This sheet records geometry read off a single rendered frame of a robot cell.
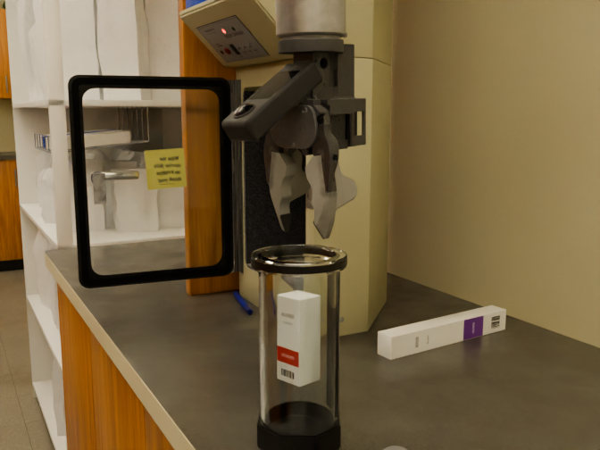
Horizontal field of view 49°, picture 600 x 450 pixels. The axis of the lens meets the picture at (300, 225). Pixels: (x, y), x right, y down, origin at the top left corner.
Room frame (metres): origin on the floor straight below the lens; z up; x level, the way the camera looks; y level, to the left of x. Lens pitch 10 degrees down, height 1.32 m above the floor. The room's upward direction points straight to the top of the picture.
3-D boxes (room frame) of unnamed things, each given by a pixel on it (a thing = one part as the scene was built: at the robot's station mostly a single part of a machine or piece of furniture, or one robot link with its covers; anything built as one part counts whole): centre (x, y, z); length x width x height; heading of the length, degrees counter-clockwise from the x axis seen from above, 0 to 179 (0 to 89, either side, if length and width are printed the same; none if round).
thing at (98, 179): (1.23, 0.37, 1.18); 0.02 x 0.02 x 0.06; 22
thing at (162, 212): (1.29, 0.28, 1.19); 0.30 x 0.01 x 0.40; 112
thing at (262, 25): (1.19, 0.10, 1.46); 0.32 x 0.11 x 0.10; 28
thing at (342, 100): (0.75, -0.02, 1.34); 0.09 x 0.08 x 0.12; 134
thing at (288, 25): (0.74, -0.01, 1.42); 0.08 x 0.08 x 0.05
